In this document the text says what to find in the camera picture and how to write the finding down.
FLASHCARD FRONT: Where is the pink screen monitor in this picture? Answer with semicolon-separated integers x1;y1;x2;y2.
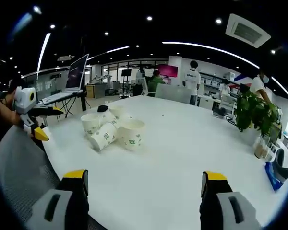
157;64;179;78

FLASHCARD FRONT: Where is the grey mesh chair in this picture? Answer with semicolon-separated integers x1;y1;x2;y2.
0;124;106;230

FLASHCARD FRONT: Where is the green leafy plant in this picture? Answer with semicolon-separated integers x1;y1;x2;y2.
233;90;283;138

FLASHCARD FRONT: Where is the black curved object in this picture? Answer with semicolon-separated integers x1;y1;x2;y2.
273;148;288;181

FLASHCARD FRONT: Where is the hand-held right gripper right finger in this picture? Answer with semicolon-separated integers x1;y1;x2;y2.
199;170;262;230

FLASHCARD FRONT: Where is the blue packet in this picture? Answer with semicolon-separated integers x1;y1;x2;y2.
264;161;284;192

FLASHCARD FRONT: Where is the ceiling air conditioner vent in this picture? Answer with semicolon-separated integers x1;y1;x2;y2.
225;13;272;49

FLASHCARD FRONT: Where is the silver laptop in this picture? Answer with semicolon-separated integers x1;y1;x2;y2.
41;53;90;106

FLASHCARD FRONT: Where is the glass plant vase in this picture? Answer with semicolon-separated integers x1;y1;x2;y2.
252;134;275;159

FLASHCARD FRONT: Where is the black laptop stand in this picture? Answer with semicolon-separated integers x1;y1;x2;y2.
60;91;87;118

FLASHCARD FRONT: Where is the white paper cup green print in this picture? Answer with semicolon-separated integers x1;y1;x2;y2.
100;111;121;128
88;122;118;152
109;105;125;120
80;113;103;136
117;119;146;151

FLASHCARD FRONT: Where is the white table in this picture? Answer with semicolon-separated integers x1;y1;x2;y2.
42;95;288;230

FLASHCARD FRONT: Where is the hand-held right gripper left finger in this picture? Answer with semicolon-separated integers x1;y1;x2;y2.
26;169;90;230

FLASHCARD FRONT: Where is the long ceiling light strip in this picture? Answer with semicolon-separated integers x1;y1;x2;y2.
36;33;52;72
162;41;260;69

